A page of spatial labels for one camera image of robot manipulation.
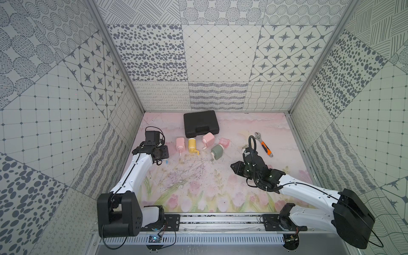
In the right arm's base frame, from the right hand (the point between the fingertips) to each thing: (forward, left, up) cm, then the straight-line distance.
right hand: (232, 167), depth 83 cm
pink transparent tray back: (+22, +2, -9) cm, 24 cm away
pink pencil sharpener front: (+16, +30, -2) cm, 34 cm away
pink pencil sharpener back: (+20, +13, -2) cm, 24 cm away
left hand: (+7, +36, +3) cm, 37 cm away
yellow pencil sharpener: (+14, +23, -1) cm, 27 cm away
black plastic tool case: (+34, +20, -3) cm, 40 cm away
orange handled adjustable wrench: (+19, -23, -8) cm, 31 cm away
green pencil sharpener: (+11, +8, -3) cm, 14 cm away
